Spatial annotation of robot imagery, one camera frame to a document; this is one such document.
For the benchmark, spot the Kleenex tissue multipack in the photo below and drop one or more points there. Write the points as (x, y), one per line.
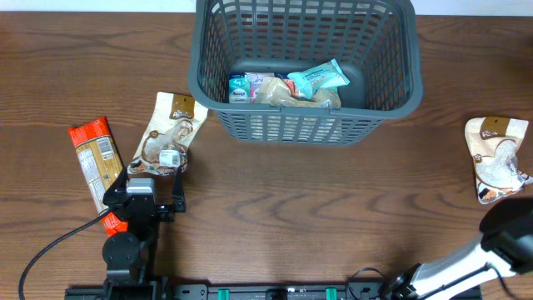
(243, 86)

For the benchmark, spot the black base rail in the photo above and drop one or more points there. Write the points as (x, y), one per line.
(250, 291)

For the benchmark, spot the grey plastic lattice basket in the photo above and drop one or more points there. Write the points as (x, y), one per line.
(374, 42)

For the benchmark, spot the light blue snack bar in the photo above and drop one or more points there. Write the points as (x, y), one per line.
(326, 75)

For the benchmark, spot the beige dried mushroom pouch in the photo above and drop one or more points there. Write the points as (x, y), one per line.
(175, 121)

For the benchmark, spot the beige pouch white contents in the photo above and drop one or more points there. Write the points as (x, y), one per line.
(493, 143)

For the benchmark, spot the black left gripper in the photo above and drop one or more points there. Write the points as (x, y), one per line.
(167, 214)

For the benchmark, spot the orange spaghetti package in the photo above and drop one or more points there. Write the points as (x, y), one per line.
(98, 156)

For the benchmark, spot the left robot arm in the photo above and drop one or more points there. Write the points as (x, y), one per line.
(130, 255)

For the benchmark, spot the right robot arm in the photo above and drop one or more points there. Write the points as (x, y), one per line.
(502, 249)

